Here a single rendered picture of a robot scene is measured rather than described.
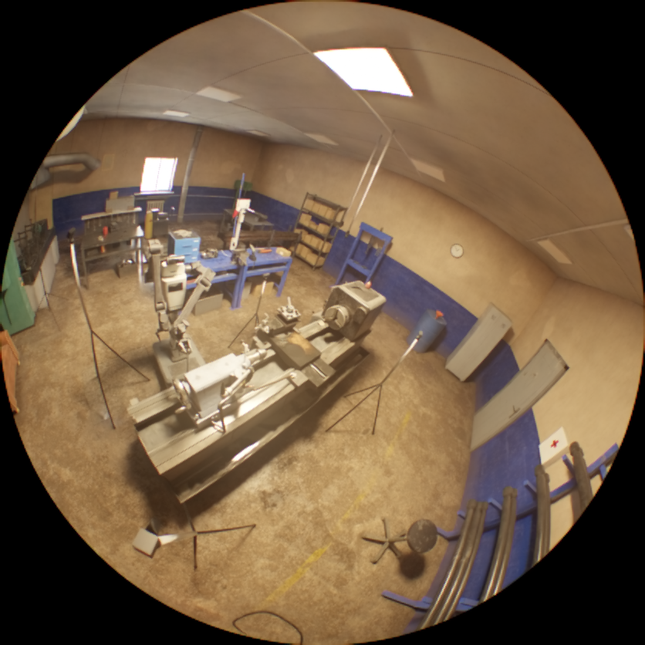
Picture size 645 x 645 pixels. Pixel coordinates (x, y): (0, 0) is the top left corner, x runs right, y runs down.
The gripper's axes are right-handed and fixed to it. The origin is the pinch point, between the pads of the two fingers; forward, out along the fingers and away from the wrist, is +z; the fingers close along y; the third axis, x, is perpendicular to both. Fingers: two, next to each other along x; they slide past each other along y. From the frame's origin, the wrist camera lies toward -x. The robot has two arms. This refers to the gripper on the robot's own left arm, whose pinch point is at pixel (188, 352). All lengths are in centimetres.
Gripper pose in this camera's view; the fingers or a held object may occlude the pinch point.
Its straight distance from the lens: 138.4
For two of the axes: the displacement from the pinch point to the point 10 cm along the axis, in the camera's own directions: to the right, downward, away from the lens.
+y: 5.4, -2.0, 8.2
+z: 7.4, 5.8, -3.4
